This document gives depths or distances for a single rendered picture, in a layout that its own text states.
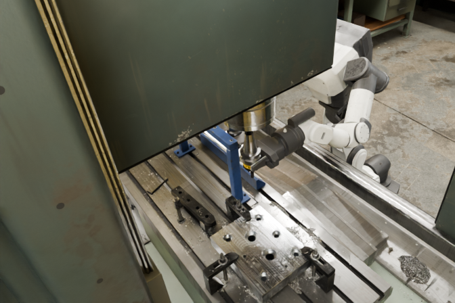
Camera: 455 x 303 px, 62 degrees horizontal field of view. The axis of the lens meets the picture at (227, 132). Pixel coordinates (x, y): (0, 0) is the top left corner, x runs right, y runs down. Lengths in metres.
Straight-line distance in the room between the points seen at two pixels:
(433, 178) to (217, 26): 2.65
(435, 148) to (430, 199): 0.59
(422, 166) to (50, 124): 3.05
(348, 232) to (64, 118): 1.50
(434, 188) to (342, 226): 1.45
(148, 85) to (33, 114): 0.33
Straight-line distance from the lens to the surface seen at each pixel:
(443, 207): 1.71
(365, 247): 1.77
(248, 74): 0.85
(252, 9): 0.80
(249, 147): 1.13
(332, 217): 1.81
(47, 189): 0.47
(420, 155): 3.39
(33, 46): 0.40
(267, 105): 1.00
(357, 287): 1.43
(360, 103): 1.55
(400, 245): 1.88
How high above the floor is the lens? 2.11
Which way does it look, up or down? 37 degrees down
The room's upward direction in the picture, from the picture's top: 7 degrees counter-clockwise
